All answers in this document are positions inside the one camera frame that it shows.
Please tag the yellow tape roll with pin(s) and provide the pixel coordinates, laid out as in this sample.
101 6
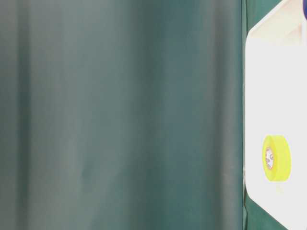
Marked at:
276 158

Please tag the blue tape roll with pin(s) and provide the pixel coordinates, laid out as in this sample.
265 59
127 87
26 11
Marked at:
305 8

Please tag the white plastic tray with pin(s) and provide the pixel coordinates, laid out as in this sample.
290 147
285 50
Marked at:
276 104

